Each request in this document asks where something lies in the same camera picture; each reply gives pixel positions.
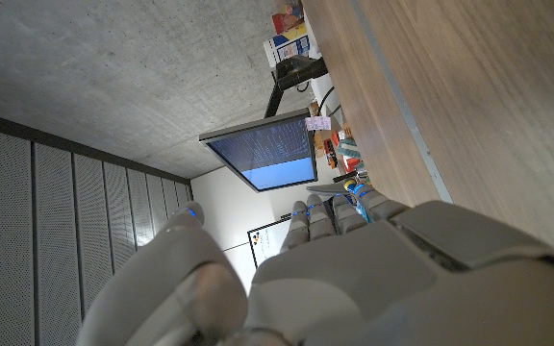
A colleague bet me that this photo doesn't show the computer monitor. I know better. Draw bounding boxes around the computer monitor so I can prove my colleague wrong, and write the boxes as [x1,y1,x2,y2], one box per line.
[198,108,319,193]

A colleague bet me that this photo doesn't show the white canister blue label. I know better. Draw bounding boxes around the white canister blue label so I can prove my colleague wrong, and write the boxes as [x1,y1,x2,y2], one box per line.
[263,33,313,68]

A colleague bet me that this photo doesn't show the whiteboard with logo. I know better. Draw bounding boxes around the whiteboard with logo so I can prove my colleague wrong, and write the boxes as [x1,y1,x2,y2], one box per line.
[246,215,292,269]

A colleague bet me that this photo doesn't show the pink sticky note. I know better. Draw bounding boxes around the pink sticky note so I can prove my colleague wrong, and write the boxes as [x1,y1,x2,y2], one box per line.
[304,115,332,132]

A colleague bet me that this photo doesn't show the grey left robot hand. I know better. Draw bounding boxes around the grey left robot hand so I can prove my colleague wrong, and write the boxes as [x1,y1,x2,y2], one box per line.
[75,185,554,346]

